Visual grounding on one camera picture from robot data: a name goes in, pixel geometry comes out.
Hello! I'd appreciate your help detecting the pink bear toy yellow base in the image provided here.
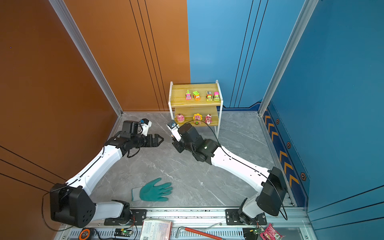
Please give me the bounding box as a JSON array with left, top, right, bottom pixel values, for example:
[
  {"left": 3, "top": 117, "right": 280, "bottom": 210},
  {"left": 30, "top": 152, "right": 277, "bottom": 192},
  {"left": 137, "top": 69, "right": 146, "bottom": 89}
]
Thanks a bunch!
[{"left": 176, "top": 114, "right": 185, "bottom": 123}]

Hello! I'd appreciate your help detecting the pink yellow flower toy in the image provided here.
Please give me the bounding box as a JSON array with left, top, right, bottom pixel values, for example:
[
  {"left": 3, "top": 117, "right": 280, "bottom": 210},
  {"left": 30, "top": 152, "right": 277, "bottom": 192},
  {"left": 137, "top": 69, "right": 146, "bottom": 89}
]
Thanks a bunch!
[{"left": 193, "top": 114, "right": 203, "bottom": 125}]

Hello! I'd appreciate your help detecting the pink strawberry bear toy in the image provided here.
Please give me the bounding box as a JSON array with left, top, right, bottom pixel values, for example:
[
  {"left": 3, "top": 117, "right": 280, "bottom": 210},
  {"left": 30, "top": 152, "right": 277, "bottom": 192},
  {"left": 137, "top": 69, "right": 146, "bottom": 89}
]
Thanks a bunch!
[{"left": 205, "top": 114, "right": 212, "bottom": 125}]

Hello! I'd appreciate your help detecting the yellow wooden two-tier shelf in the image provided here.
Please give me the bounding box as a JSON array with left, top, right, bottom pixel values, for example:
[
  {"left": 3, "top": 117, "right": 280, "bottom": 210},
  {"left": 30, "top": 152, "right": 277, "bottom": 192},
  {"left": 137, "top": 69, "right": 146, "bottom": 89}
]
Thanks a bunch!
[{"left": 168, "top": 80, "right": 224, "bottom": 136}]

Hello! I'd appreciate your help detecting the pink green toy car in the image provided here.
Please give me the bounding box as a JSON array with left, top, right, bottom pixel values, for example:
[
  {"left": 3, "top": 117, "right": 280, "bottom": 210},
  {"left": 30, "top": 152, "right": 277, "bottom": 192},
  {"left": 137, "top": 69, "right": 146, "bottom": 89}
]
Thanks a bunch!
[{"left": 185, "top": 90, "right": 192, "bottom": 101}]

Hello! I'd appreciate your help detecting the orange toy car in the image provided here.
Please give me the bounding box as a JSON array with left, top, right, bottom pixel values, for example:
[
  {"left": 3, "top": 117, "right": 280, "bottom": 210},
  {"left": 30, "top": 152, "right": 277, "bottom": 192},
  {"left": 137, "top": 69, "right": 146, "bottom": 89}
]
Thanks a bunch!
[{"left": 193, "top": 91, "right": 201, "bottom": 101}]

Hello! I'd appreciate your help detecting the green orange toy truck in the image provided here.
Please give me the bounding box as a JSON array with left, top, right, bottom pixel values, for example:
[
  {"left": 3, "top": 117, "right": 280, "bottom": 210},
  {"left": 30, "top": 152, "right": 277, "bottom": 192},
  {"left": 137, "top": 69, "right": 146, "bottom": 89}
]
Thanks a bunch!
[{"left": 206, "top": 91, "right": 213, "bottom": 102}]

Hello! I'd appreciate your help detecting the pink green toy vehicle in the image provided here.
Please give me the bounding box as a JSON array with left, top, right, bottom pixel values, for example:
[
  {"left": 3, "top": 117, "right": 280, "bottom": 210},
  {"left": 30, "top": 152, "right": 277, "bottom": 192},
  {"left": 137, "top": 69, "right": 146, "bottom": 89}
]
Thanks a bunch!
[{"left": 214, "top": 92, "right": 221, "bottom": 102}]

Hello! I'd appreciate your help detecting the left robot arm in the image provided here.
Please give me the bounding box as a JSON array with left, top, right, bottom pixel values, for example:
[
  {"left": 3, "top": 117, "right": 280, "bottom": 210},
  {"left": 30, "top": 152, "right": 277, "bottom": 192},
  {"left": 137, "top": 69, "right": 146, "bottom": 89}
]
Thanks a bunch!
[{"left": 49, "top": 119, "right": 164, "bottom": 228}]

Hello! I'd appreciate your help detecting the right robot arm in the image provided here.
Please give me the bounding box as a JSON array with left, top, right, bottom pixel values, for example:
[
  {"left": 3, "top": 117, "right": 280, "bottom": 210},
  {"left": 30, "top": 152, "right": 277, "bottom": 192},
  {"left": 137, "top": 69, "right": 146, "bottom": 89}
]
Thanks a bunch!
[{"left": 167, "top": 120, "right": 288, "bottom": 225}]

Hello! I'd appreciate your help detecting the green rubber work glove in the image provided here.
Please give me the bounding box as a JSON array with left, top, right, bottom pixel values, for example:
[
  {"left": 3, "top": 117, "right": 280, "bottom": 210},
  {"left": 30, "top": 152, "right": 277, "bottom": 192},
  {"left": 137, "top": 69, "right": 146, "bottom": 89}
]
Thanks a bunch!
[{"left": 132, "top": 178, "right": 173, "bottom": 202}]

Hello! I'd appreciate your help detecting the plastic bag with papers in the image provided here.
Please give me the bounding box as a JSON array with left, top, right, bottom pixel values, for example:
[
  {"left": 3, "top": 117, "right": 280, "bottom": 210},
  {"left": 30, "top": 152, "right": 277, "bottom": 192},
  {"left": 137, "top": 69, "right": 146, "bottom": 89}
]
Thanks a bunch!
[{"left": 140, "top": 219, "right": 173, "bottom": 240}]

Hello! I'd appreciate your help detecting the green circuit board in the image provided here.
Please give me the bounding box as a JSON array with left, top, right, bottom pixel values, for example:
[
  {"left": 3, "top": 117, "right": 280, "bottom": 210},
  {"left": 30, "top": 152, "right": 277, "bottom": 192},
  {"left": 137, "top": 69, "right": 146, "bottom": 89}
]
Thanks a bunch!
[{"left": 114, "top": 228, "right": 133, "bottom": 238}]

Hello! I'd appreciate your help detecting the orange tape measure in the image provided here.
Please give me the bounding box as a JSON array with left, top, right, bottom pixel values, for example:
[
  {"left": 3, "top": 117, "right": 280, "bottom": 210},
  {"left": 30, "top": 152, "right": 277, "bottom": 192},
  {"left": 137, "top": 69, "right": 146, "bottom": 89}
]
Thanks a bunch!
[{"left": 78, "top": 228, "right": 93, "bottom": 240}]

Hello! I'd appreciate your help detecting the small board right edge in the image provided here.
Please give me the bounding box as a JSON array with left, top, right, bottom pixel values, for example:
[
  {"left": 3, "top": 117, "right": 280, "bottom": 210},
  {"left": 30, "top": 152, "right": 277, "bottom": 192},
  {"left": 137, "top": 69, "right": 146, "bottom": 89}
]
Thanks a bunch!
[{"left": 243, "top": 228, "right": 259, "bottom": 240}]

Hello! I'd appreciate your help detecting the pink snack packet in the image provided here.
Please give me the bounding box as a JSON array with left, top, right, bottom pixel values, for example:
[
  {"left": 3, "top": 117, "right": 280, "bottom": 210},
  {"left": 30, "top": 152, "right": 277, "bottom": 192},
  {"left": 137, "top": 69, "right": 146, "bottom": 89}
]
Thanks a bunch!
[{"left": 260, "top": 224, "right": 284, "bottom": 240}]

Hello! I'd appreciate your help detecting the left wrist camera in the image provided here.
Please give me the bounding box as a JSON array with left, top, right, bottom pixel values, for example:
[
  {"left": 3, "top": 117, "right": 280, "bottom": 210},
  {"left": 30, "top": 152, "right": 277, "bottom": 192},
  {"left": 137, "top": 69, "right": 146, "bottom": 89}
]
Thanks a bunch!
[{"left": 139, "top": 119, "right": 152, "bottom": 136}]

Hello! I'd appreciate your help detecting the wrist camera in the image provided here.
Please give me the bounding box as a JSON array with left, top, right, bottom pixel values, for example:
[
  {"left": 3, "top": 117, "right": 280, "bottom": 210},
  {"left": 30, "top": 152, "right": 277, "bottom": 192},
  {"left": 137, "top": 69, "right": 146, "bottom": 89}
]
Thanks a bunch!
[
  {"left": 139, "top": 119, "right": 152, "bottom": 136},
  {"left": 167, "top": 120, "right": 182, "bottom": 142}
]

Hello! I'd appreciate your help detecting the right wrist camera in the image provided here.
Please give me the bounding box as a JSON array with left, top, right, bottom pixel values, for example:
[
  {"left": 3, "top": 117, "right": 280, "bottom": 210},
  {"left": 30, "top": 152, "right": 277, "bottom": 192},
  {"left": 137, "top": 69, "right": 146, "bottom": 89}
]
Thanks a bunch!
[{"left": 167, "top": 120, "right": 182, "bottom": 142}]

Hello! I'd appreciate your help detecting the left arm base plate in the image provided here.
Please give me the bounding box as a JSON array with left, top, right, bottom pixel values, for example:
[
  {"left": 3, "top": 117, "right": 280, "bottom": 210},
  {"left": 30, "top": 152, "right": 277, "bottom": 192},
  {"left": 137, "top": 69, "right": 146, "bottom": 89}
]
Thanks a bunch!
[{"left": 104, "top": 209, "right": 147, "bottom": 226}]

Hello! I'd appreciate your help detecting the red handled hex wrench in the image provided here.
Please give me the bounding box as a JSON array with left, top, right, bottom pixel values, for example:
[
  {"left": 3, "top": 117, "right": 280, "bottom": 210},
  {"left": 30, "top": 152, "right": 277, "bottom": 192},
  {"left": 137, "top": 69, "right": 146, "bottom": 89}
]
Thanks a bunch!
[{"left": 175, "top": 227, "right": 224, "bottom": 240}]

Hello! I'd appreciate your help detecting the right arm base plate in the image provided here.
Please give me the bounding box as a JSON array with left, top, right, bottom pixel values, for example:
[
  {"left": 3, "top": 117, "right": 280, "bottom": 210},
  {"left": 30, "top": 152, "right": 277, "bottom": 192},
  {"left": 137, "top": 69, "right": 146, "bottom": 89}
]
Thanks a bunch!
[{"left": 225, "top": 209, "right": 267, "bottom": 226}]

